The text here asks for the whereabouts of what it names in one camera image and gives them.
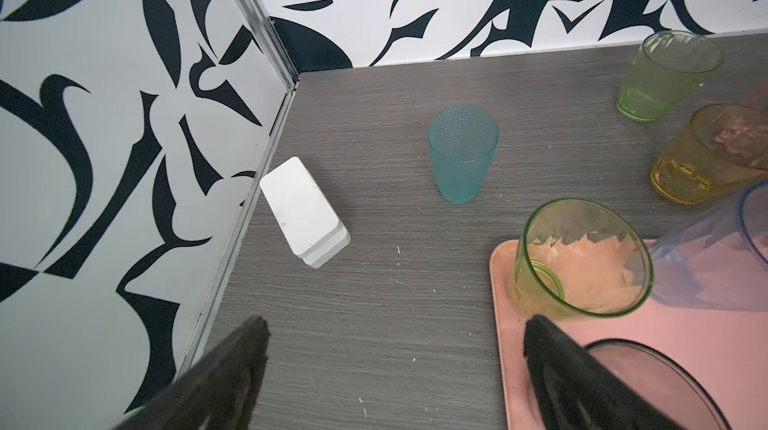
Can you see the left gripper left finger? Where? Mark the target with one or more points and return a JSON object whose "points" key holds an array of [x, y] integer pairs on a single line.
{"points": [[219, 392]]}

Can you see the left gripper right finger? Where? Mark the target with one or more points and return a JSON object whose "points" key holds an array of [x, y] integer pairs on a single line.
{"points": [[574, 391]]}

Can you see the smoky grey tall glass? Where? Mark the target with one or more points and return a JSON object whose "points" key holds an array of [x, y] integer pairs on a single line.
{"points": [[661, 382]]}

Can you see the light green tall glass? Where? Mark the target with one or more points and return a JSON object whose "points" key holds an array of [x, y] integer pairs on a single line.
{"points": [[577, 259]]}

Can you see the pink plastic tray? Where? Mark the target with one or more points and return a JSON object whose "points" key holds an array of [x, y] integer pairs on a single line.
{"points": [[725, 351]]}

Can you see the blue tall glass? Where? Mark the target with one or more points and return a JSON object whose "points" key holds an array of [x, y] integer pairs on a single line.
{"points": [[718, 261]]}

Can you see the teal frosted glass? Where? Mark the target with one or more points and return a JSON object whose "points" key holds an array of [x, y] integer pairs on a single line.
{"points": [[462, 142]]}

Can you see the green short glass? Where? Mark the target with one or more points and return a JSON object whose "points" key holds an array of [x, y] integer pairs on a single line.
{"points": [[668, 68]]}

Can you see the white rectangular box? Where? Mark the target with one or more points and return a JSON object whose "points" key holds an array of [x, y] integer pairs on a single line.
{"points": [[310, 225]]}

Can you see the yellow short glass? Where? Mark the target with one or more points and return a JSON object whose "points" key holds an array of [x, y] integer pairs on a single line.
{"points": [[722, 148]]}

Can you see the pink short glass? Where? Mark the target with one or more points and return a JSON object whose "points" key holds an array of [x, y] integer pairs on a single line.
{"points": [[758, 100]]}

